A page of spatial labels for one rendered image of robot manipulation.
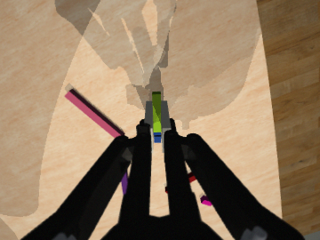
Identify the dark red rod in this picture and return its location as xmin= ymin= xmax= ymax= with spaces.
xmin=165 ymin=172 xmax=196 ymax=193

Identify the small magenta block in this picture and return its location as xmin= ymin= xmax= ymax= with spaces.
xmin=200 ymin=196 xmax=212 ymax=206

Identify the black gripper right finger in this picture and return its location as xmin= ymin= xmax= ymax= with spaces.
xmin=161 ymin=100 xmax=305 ymax=240

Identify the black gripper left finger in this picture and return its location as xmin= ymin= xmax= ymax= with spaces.
xmin=21 ymin=101 xmax=154 ymax=240

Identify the pink rod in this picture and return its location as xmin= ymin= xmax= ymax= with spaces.
xmin=64 ymin=89 xmax=125 ymax=138

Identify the lime green rod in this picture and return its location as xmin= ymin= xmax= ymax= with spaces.
xmin=152 ymin=92 xmax=161 ymax=132

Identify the purple rod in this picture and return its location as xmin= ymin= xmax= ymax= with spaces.
xmin=121 ymin=171 xmax=128 ymax=195

